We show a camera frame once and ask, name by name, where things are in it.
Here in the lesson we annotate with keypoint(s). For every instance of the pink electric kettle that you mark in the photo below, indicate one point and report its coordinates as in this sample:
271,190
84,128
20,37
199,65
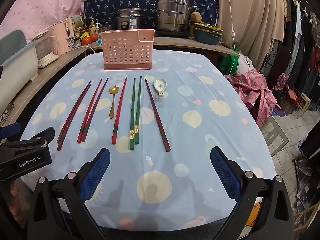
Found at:
58,37

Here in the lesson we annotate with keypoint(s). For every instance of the white countertop appliance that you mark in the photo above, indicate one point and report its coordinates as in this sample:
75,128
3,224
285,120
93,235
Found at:
45,52

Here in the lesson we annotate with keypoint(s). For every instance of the black frame eyeglasses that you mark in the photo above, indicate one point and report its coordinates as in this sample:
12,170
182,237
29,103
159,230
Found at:
7,110

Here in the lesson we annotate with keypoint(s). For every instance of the gold flower spoon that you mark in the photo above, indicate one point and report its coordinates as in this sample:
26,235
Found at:
113,90

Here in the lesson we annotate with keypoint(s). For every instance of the dark red chopstick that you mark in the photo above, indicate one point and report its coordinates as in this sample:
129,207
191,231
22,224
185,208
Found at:
95,110
157,115
66,126
60,147

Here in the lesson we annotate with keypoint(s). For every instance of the black induction cooker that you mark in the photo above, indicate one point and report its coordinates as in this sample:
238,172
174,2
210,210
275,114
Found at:
172,34

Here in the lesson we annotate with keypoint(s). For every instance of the person's left hand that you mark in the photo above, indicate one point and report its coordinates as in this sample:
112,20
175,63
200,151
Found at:
16,197

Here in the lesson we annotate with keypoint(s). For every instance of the blue printed tablecloth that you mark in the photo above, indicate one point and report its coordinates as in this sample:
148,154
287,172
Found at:
200,130

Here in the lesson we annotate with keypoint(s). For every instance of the grey-green board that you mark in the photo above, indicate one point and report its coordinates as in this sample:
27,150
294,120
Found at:
12,42

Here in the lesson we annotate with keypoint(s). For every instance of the pile of dark clutter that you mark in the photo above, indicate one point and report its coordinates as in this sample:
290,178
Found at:
306,180

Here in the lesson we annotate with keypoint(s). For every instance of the dark sauce bottle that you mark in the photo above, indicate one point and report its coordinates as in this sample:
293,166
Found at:
85,26

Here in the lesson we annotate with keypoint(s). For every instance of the pink perforated utensil basket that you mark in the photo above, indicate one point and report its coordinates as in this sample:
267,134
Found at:
125,52

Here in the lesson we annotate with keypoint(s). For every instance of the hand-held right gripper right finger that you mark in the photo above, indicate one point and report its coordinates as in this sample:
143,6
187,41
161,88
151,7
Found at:
225,172

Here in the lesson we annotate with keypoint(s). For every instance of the steel rice cooker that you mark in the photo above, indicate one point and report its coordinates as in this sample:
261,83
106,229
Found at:
130,17

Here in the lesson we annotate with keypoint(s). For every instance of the brown teddy bear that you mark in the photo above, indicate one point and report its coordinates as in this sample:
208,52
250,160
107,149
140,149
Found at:
196,17

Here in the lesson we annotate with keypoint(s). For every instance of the green bag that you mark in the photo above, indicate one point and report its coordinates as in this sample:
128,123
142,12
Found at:
226,62

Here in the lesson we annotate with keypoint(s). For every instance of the red tomato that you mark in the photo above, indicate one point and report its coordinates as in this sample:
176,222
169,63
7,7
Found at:
94,37
86,40

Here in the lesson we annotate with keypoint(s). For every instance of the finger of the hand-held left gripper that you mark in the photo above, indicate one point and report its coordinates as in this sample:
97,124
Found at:
11,129
37,138

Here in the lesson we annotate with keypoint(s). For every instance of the pink pineapple print cloth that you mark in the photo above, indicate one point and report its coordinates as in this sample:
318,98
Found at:
252,92

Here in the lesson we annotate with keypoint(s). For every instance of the white plastic bin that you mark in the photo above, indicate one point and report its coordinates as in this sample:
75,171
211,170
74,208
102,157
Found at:
17,75

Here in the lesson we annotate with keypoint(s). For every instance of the row of hanging clothes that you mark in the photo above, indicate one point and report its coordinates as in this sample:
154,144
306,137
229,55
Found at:
305,42

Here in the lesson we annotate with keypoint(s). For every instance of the pink printed sheet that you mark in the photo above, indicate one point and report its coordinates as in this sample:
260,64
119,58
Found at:
50,0

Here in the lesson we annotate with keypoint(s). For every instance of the beige curtain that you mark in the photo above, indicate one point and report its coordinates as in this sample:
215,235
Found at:
257,17

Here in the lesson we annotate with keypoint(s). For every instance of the grey metal stool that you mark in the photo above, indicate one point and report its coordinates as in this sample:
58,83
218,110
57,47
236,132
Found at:
275,135

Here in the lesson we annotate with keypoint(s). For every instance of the large blue bowl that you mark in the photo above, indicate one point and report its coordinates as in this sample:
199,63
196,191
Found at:
207,38

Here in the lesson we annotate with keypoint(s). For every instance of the black metal chair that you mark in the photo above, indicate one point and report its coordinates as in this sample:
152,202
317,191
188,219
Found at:
277,62

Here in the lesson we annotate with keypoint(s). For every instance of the blue floral cloth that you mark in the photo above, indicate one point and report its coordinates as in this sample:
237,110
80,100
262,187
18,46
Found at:
112,2

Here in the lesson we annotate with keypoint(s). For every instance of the green chopstick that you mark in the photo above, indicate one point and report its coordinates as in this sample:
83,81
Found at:
138,110
133,110

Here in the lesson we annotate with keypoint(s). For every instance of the yellow soap bottle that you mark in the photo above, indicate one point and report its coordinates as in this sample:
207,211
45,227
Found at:
93,28

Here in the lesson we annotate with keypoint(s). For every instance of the small wooden stool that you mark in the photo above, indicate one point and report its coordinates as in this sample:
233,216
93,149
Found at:
305,102

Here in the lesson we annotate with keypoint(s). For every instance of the blue bowl yellow rim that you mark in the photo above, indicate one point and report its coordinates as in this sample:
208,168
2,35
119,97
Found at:
207,27

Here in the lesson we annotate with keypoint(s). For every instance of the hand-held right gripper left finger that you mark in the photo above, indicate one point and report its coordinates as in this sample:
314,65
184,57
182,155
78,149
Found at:
96,172

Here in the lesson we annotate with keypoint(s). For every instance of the steel steamer pot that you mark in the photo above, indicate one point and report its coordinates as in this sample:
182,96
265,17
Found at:
172,12

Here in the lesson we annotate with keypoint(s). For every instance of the white ceramic spoon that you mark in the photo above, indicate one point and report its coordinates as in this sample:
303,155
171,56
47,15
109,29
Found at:
158,83

